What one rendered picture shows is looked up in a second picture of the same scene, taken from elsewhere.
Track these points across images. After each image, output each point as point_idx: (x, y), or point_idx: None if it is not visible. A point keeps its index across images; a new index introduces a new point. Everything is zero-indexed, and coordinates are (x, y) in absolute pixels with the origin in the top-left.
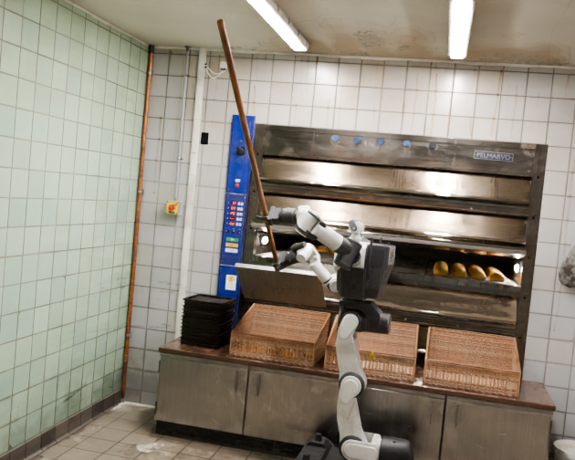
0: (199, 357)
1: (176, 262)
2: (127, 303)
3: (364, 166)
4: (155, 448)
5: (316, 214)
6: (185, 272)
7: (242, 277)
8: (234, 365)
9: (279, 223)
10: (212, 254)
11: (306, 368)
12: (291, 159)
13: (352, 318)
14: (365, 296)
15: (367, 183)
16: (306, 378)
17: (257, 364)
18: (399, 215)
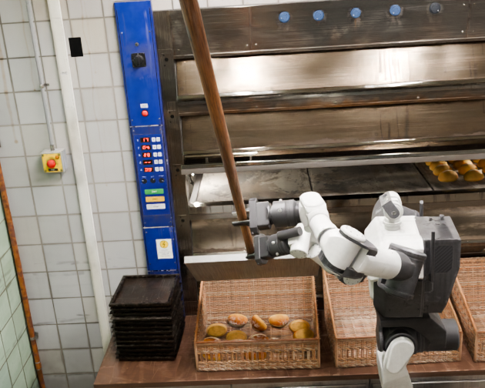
0: (156, 386)
1: (77, 233)
2: (20, 299)
3: (333, 53)
4: None
5: (359, 239)
6: (95, 245)
7: (195, 269)
8: (209, 387)
9: (270, 228)
10: (127, 214)
11: (312, 373)
12: (219, 58)
13: (406, 344)
14: (423, 311)
15: (342, 81)
16: (314, 386)
17: (243, 382)
18: (393, 118)
